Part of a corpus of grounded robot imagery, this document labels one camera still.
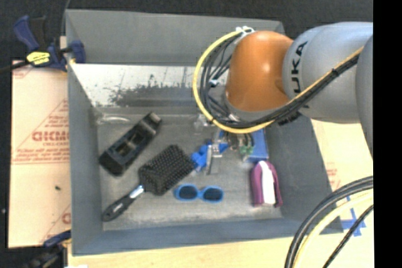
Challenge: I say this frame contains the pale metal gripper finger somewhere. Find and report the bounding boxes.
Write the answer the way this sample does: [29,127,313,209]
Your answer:
[212,144,223,174]
[205,146,214,176]

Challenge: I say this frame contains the blue flat box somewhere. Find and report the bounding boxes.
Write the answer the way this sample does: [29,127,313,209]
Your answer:
[246,128,270,164]

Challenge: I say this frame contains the clear plastic thing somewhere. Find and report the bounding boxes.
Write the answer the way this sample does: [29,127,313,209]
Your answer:
[192,114,215,132]
[90,108,131,127]

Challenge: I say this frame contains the blue sunglasses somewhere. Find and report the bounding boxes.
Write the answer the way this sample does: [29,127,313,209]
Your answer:
[173,183,225,205]

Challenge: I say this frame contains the black hairbrush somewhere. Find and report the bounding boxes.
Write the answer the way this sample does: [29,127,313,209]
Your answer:
[100,144,196,223]

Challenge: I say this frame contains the purple and white cloth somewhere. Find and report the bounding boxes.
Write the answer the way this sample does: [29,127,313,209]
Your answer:
[249,159,284,208]

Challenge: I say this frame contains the grey metal bin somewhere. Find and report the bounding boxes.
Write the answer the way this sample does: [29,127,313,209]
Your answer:
[63,9,344,257]

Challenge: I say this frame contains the black plastic flat holder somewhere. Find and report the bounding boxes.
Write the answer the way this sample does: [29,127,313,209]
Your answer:
[98,111,163,177]

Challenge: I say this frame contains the brown cardboard board red print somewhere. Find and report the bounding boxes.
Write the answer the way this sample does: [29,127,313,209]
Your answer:
[7,36,374,249]

